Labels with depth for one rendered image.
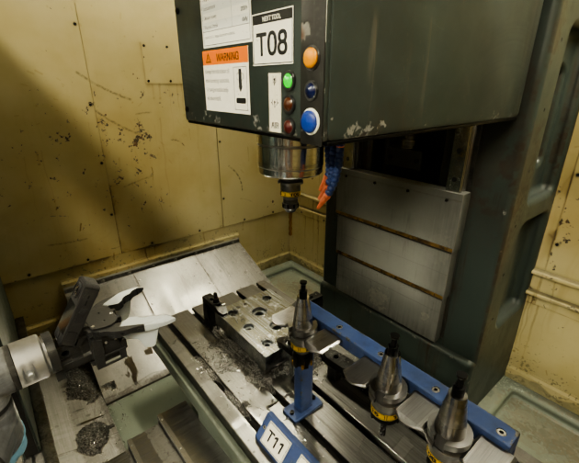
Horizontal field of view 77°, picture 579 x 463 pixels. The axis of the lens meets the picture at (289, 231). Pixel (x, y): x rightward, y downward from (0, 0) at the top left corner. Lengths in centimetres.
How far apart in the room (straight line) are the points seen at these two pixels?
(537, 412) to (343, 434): 91
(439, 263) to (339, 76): 81
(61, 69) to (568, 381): 216
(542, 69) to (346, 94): 65
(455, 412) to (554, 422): 115
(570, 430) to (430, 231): 89
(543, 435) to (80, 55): 216
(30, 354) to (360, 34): 68
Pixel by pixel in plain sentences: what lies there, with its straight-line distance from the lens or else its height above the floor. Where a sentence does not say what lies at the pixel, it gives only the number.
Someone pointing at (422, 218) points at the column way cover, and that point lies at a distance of 120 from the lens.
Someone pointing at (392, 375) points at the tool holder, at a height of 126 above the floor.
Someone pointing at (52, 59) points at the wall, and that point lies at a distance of 171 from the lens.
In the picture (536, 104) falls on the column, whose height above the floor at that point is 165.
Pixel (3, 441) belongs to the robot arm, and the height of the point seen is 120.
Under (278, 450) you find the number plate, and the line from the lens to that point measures 96.
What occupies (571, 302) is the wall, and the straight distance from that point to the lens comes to 156.
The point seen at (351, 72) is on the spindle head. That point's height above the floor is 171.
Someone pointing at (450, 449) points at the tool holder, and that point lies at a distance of 64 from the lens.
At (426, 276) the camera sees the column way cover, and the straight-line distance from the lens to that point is 126.
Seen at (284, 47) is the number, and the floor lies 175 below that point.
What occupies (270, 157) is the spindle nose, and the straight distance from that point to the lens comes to 84.
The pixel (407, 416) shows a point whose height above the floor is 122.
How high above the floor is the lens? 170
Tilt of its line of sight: 22 degrees down
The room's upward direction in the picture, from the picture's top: straight up
